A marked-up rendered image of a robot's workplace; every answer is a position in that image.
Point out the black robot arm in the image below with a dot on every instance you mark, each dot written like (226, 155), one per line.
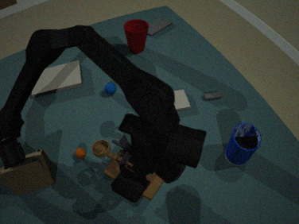
(151, 98)

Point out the red cup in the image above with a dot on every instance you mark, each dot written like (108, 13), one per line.
(136, 33)

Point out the blue cup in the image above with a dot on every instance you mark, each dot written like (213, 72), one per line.
(245, 139)

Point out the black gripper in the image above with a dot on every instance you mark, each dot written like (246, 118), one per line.
(131, 185)

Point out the blue ball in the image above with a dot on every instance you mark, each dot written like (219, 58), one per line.
(110, 88)

